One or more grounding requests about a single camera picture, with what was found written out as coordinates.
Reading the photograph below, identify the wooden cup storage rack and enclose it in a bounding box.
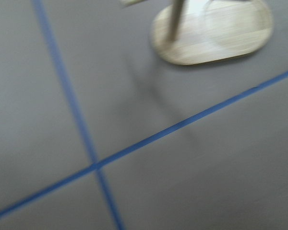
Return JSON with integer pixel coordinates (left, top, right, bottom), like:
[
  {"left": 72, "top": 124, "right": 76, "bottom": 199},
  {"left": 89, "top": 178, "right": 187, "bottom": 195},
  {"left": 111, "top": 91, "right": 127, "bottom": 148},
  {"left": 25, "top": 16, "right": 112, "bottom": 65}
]
[{"left": 120, "top": 0, "right": 273, "bottom": 66}]

